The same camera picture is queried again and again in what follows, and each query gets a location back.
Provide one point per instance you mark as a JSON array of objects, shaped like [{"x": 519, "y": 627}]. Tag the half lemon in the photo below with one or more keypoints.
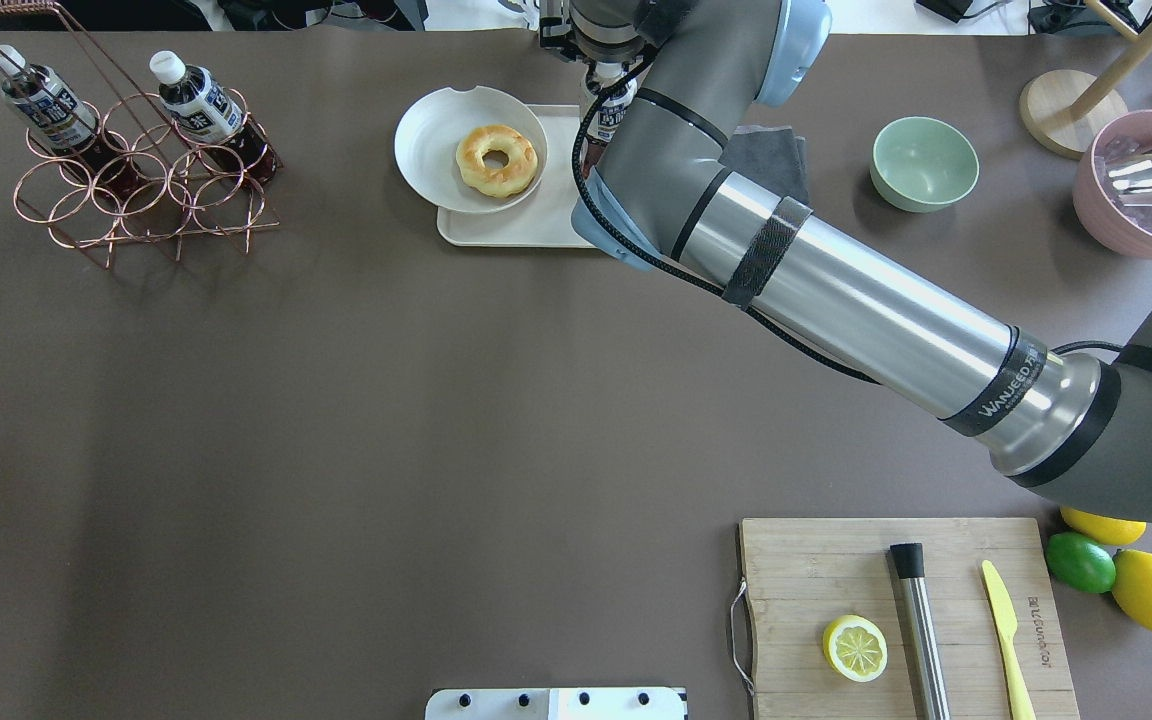
[{"x": 855, "y": 648}]

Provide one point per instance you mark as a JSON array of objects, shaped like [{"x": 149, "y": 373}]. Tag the tea bottle front left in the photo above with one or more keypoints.
[{"x": 208, "y": 116}]

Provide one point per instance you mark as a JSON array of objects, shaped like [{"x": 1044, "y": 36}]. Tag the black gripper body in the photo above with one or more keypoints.
[{"x": 603, "y": 76}]

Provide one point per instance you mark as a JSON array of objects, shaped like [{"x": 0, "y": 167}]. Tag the green bowl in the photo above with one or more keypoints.
[{"x": 921, "y": 164}]

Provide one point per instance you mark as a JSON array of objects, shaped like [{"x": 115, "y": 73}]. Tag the yellow lemon upper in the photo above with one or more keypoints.
[{"x": 1111, "y": 531}]

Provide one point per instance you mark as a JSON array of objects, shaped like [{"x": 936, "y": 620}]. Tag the steel muddler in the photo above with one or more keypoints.
[{"x": 930, "y": 682}]

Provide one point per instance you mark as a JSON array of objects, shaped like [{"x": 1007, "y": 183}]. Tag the yellow plastic knife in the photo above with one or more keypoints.
[{"x": 1006, "y": 625}]

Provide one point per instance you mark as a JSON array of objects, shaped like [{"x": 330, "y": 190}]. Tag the donut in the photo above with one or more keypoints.
[{"x": 497, "y": 160}]

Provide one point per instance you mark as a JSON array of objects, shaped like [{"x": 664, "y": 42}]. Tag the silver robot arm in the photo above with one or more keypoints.
[{"x": 1073, "y": 429}]

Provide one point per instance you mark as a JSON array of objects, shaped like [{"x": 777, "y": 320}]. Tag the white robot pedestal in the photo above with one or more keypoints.
[{"x": 598, "y": 702}]

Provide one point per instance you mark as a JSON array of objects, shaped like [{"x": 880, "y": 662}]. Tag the tea bottle top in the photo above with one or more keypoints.
[{"x": 607, "y": 117}]

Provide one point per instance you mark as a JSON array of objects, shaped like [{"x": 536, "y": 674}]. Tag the copper wire bottle rack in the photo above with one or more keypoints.
[{"x": 182, "y": 197}]

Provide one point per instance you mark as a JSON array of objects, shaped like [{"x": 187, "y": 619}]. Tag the cream tray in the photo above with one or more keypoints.
[{"x": 542, "y": 220}]

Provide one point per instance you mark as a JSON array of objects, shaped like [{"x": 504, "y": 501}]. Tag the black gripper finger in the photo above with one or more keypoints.
[{"x": 605, "y": 73}]

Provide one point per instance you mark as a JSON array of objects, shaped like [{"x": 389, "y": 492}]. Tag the green lime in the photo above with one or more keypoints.
[{"x": 1081, "y": 563}]

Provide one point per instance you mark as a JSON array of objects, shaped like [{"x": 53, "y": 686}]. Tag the wooden cutting board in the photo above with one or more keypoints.
[{"x": 802, "y": 573}]

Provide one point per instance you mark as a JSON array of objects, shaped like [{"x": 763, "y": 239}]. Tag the wooden cup stand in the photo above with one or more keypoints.
[{"x": 1064, "y": 109}]

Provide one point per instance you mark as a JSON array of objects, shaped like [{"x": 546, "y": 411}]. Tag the pink bowl with ice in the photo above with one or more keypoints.
[{"x": 1100, "y": 214}]

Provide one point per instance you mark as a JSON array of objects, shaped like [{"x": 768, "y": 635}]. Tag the grey folded cloth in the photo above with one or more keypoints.
[{"x": 772, "y": 156}]

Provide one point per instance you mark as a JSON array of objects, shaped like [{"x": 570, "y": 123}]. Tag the tea bottle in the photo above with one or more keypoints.
[
  {"x": 607, "y": 117},
  {"x": 64, "y": 124},
  {"x": 208, "y": 116}
]

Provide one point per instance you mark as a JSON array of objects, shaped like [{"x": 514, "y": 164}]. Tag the tea bottle front right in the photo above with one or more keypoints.
[{"x": 64, "y": 124}]

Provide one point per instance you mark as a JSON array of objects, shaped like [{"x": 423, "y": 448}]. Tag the white plate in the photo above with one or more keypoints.
[{"x": 428, "y": 134}]

